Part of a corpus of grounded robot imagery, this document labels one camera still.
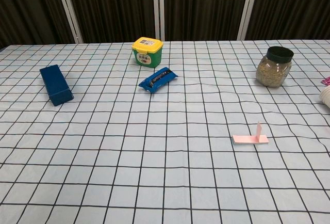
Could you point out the blue snack packet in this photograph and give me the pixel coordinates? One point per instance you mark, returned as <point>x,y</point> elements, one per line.
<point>157,80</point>

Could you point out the green tub yellow lid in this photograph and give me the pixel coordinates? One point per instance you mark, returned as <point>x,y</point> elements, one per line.
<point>147,53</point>

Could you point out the blue checked tablecloth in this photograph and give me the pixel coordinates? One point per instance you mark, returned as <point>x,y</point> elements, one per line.
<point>165,172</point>

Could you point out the dark blue rectangular box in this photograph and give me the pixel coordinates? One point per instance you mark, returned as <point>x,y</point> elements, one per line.
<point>55,84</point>

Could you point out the grain jar black lid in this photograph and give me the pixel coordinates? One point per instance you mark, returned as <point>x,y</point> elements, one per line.
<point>273,71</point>

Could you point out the white paper cup stack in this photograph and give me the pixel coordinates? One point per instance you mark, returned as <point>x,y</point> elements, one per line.
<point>326,97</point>

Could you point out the pink patterned packet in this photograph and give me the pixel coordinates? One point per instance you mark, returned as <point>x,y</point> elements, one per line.
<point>326,81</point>

